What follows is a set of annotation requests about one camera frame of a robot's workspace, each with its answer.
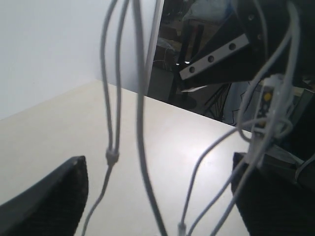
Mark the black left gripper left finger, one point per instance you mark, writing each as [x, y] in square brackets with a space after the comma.
[52, 207]

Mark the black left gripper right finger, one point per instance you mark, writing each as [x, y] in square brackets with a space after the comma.
[279, 201]

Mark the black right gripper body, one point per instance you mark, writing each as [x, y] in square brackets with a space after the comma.
[236, 52]

